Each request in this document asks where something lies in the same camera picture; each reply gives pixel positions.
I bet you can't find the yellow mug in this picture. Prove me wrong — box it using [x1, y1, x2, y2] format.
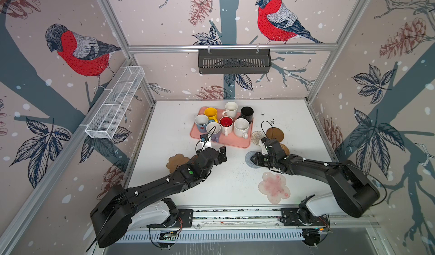
[204, 107, 219, 122]

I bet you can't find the lavender mug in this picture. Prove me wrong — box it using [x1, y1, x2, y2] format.
[206, 121, 222, 143]

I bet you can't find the white wire mesh shelf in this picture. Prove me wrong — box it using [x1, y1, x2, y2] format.
[85, 66, 145, 139]

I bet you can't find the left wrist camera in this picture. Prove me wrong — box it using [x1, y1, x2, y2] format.
[200, 134, 212, 150]

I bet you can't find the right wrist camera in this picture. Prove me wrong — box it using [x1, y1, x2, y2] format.
[259, 137, 268, 155]

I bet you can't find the cork flower shaped coaster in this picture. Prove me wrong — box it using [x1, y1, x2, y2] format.
[166, 154, 190, 173]

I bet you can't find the white mug front right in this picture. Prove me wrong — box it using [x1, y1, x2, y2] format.
[233, 118, 250, 139]

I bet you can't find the pink flower shaped coaster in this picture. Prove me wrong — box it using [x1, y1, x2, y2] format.
[258, 172, 291, 205]

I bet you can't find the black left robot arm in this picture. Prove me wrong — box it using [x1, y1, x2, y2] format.
[90, 146, 227, 248]

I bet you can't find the black mug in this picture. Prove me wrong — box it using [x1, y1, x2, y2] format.
[240, 107, 254, 124]

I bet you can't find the pink tray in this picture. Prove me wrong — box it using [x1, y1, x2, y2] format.
[190, 107, 253, 148]

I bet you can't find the rattan round woven coaster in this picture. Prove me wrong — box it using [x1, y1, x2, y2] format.
[280, 143, 290, 156]

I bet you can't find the blue patterned mug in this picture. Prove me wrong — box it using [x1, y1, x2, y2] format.
[194, 114, 209, 133]

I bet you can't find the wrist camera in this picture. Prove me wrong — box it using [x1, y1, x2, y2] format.
[259, 137, 268, 155]
[200, 134, 212, 150]

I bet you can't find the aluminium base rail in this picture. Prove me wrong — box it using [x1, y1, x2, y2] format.
[145, 207, 378, 245]

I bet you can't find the black hanging wire basket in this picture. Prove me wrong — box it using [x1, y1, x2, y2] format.
[198, 49, 271, 75]

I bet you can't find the blue grey woven coaster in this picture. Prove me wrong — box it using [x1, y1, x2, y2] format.
[245, 151, 259, 169]

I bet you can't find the multicolour zigzag woven coaster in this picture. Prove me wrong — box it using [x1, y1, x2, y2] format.
[251, 131, 266, 146]

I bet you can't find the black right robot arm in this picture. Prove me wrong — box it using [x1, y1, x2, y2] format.
[245, 138, 380, 223]

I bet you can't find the red inside white mug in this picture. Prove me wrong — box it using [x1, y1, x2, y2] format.
[219, 116, 233, 136]

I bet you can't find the dark wooden round coaster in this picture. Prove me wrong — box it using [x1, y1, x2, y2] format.
[266, 127, 285, 142]

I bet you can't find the cream mug at back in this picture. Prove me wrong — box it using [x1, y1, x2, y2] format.
[222, 102, 239, 119]

